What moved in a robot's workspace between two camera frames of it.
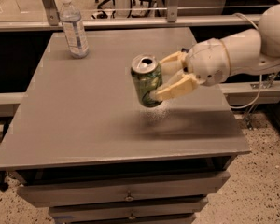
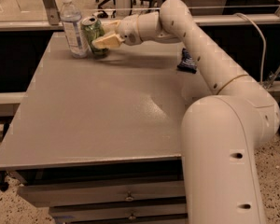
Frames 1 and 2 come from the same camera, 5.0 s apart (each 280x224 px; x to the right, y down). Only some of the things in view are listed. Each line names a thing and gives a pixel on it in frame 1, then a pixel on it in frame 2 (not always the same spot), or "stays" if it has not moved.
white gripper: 208,61 to 129,28
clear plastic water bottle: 73,27 stays
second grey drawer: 128,209 stays
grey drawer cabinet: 82,147 stays
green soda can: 147,74 to 92,28
